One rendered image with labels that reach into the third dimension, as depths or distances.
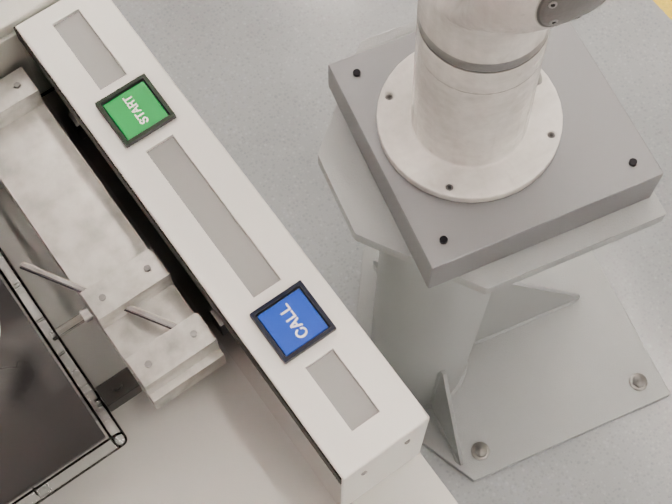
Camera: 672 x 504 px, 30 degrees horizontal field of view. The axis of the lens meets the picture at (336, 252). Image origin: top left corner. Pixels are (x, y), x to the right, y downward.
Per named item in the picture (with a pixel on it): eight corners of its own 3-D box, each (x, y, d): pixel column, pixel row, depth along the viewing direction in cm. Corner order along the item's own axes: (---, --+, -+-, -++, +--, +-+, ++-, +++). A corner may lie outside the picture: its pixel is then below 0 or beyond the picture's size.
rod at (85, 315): (56, 345, 118) (53, 340, 117) (49, 333, 119) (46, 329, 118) (98, 318, 119) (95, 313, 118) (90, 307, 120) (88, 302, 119)
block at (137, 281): (103, 329, 120) (98, 319, 117) (84, 302, 121) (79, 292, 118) (173, 283, 121) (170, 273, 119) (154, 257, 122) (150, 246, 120)
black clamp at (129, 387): (111, 412, 116) (106, 405, 114) (98, 394, 117) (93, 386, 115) (143, 391, 117) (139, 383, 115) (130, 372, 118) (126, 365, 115)
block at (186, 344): (148, 396, 117) (144, 387, 115) (129, 367, 118) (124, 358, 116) (219, 348, 119) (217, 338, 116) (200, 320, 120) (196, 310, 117)
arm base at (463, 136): (498, 14, 134) (517, -100, 117) (597, 150, 127) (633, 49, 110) (343, 90, 131) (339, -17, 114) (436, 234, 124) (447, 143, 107)
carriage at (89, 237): (157, 410, 120) (153, 402, 117) (-33, 132, 131) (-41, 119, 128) (227, 363, 122) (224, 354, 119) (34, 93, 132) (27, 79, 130)
